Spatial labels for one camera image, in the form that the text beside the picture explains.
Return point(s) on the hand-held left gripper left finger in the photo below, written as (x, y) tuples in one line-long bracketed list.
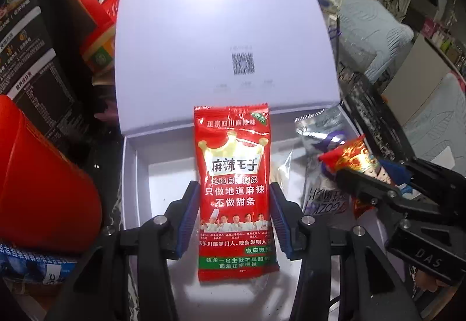
[(187, 222)]

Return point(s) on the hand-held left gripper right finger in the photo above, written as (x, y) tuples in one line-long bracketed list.
[(280, 222)]

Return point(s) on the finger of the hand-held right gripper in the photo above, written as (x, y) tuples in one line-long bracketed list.
[(364, 184), (397, 170)]

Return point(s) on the red gold candy packet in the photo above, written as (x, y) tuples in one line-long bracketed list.
[(355, 157)]

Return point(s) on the red spicy strip packet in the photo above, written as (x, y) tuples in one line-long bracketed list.
[(233, 168)]

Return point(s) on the purple silver snack packet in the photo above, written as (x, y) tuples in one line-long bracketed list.
[(313, 130)]

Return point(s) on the lavender gift box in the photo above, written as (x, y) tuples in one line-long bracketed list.
[(218, 33)]

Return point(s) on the large chair with light cover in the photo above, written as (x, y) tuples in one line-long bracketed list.
[(437, 117)]

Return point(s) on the white panel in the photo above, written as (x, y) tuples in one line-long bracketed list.
[(415, 70)]

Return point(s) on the row of toiletry bottles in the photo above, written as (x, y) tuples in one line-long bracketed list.
[(447, 41)]

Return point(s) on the red cylinder canister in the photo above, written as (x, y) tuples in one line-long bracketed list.
[(43, 179)]

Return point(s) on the small chair with light cover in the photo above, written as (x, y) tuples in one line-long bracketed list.
[(375, 19)]

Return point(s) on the blue tablet tube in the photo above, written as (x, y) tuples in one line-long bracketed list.
[(32, 266)]

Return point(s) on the black snack bag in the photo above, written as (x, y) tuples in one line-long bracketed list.
[(32, 51)]

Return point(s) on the red gift box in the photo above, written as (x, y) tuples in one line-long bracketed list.
[(85, 4)]

